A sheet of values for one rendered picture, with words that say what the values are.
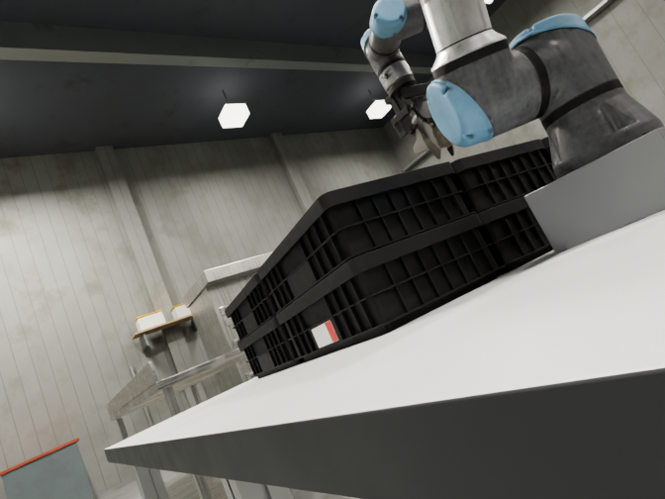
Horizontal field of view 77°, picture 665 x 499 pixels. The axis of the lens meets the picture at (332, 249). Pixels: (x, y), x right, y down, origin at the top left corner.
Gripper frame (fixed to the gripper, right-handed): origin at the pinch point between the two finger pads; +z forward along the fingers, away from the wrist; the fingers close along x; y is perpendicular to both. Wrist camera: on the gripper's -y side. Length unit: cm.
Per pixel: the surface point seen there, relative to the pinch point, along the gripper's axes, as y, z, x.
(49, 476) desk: 570, 43, 92
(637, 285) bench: -46, 27, 68
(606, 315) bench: -46, 26, 72
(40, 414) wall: 738, -38, 79
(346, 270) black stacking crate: -4, 17, 47
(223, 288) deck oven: 480, -74, -147
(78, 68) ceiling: 518, -467, -101
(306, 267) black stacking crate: 8.9, 12.6, 44.4
